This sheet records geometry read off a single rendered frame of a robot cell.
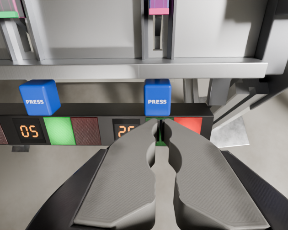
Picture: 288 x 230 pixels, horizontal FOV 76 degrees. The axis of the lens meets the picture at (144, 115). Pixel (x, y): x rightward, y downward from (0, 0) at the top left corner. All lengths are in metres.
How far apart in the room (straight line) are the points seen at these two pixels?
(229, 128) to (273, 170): 0.25
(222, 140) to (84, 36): 0.81
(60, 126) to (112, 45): 0.11
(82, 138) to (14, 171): 0.85
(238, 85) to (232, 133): 0.68
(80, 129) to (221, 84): 0.16
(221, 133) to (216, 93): 0.70
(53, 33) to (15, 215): 0.94
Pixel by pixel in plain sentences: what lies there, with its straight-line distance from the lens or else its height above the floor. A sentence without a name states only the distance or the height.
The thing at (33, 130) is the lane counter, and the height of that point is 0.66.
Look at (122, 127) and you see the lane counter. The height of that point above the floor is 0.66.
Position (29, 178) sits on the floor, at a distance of 1.02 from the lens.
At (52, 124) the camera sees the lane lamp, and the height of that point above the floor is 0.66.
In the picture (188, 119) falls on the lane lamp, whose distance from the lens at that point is 0.20.
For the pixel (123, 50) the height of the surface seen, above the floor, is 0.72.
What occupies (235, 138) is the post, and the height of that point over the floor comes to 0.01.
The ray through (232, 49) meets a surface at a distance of 0.18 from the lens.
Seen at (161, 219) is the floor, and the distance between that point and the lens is 0.88.
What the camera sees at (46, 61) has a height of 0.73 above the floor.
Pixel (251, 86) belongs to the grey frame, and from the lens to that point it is 0.27.
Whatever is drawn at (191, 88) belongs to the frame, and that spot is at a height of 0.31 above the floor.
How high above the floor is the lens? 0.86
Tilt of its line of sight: 74 degrees down
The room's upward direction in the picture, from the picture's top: 8 degrees counter-clockwise
